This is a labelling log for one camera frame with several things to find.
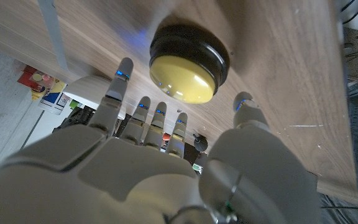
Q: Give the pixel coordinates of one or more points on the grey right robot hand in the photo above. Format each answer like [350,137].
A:
[120,180]

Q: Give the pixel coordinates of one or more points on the yellow button with black base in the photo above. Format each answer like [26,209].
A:
[182,74]

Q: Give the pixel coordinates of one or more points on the white bowl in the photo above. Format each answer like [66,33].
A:
[85,90]

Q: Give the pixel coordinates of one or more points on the white wipes canister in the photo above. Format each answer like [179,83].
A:
[53,98]

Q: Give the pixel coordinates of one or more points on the yellow squeeze bottle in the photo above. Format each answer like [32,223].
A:
[37,92]

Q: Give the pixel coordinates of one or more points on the clear cup with coloured pieces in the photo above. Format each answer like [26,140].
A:
[42,79]

